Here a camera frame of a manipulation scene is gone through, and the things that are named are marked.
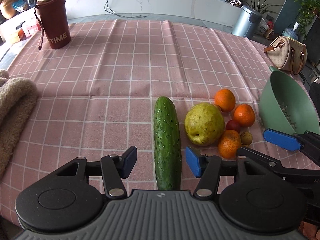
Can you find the orange tangerine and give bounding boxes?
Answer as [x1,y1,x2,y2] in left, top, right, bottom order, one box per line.
[214,89,235,112]
[218,129,241,159]
[233,104,255,128]

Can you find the yellow-green pear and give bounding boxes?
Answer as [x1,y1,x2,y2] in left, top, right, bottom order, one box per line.
[184,102,225,146]

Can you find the small red tomato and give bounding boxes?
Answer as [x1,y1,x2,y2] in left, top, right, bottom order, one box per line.
[226,120,241,133]

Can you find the green cucumber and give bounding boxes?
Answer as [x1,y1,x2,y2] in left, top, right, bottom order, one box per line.
[153,96,182,191]

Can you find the green colander bowl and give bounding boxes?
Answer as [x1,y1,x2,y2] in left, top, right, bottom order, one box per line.
[259,66,319,135]

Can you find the dark grey cushion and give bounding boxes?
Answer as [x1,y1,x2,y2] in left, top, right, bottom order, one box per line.
[309,82,320,116]

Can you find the pink checked tablecloth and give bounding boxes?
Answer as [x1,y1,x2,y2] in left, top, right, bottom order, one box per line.
[0,19,320,227]

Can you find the beige patterned handbag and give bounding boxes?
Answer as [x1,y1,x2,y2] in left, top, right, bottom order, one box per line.
[264,36,308,75]

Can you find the blue water jug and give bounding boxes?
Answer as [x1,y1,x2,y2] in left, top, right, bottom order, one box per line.
[282,22,299,40]

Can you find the beige fuzzy garment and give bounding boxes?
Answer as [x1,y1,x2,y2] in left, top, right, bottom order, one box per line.
[0,69,39,176]

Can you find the hanging ivy plant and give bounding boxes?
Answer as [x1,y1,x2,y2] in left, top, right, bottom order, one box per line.
[294,0,319,38]

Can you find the grey metal trash bin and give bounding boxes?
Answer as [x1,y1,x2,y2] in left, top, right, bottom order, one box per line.
[232,5,263,38]

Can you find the tall leafy plant right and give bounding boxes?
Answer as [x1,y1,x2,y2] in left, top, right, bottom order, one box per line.
[243,0,282,15]

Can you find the red storage boxes low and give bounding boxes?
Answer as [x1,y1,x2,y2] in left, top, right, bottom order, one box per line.
[16,22,41,40]

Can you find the dark red TIME tumbler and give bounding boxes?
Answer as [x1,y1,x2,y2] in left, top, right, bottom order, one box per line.
[34,0,71,50]

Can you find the white marble TV cabinet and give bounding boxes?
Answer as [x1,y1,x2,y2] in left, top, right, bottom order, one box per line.
[0,0,243,43]

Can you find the orange vase dried flowers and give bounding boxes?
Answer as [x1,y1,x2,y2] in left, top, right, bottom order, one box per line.
[1,0,18,20]

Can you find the black power cable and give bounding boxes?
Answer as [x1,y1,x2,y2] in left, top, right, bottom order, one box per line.
[103,0,148,20]

